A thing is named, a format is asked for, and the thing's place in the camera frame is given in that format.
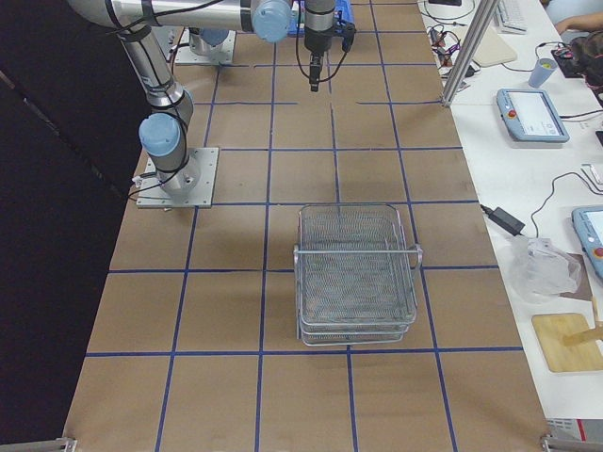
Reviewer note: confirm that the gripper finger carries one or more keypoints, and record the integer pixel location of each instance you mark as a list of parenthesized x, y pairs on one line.
[(313, 85)]

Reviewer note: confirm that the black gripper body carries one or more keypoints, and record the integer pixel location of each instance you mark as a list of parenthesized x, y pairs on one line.
[(315, 40)]

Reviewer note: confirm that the metal mesh shelf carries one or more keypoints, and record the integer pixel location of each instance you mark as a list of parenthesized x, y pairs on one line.
[(354, 275)]

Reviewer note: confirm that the blue plastic tray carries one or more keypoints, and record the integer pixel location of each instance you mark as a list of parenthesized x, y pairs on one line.
[(342, 10)]

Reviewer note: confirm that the beige pad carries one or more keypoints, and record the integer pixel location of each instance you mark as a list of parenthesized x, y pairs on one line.
[(493, 50)]

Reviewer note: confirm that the blue teach pendant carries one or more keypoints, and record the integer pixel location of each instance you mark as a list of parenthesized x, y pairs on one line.
[(530, 116), (587, 222)]

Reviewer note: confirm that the grey plastic cup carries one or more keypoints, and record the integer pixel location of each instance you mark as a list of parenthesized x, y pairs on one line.
[(543, 69)]

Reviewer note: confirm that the black power adapter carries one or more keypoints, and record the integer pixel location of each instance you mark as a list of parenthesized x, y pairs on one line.
[(504, 220)]

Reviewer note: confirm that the clear plastic bag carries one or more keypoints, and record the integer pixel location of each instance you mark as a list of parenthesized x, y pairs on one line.
[(540, 269)]

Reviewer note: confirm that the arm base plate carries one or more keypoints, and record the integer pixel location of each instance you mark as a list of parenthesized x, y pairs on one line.
[(191, 186), (196, 51)]

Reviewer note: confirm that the aluminium frame post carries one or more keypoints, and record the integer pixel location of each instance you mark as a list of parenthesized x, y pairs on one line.
[(472, 39)]

